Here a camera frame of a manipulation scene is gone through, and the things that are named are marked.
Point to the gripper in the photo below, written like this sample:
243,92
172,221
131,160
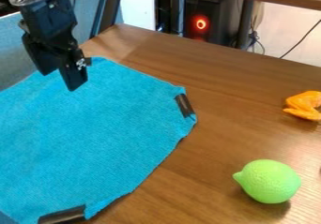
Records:
48,21

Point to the blue cloth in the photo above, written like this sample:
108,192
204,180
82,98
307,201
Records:
88,134

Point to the black computer tower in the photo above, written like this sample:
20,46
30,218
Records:
209,18

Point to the green toy lime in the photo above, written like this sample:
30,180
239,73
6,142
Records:
268,181

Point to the orange toy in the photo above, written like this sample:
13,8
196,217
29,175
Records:
305,105

